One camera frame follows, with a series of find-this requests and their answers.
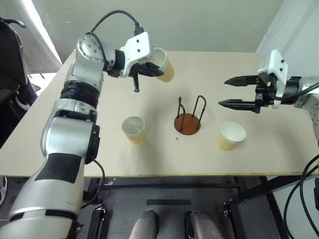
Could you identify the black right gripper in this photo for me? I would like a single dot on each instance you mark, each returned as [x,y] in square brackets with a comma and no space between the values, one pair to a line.
[265,95]

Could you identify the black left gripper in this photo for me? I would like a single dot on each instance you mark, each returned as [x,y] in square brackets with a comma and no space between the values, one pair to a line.
[140,69]

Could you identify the yellow paper cup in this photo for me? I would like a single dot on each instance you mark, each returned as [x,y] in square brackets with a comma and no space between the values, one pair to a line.
[167,72]
[225,144]
[135,138]

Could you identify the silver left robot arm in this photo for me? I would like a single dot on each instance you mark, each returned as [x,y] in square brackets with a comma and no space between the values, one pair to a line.
[74,104]

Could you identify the white curtain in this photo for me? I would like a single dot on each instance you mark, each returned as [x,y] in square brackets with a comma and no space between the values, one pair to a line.
[294,30]
[47,42]

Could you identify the black tape strip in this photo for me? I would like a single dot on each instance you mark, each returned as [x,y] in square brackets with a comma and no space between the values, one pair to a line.
[168,202]

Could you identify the black chair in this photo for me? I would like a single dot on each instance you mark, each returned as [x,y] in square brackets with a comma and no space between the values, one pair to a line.
[11,64]

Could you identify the grey rounded shape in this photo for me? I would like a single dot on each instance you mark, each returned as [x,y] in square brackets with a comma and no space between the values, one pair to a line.
[203,225]
[144,225]

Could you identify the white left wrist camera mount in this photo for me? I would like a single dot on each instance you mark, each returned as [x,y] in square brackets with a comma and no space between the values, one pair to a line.
[139,47]

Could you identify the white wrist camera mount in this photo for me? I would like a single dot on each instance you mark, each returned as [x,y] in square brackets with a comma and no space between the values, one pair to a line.
[139,47]
[276,64]

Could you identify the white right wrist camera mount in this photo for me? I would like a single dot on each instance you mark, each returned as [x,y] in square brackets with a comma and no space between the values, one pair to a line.
[276,64]

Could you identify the black table frame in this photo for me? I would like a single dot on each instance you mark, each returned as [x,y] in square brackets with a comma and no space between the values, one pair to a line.
[174,185]

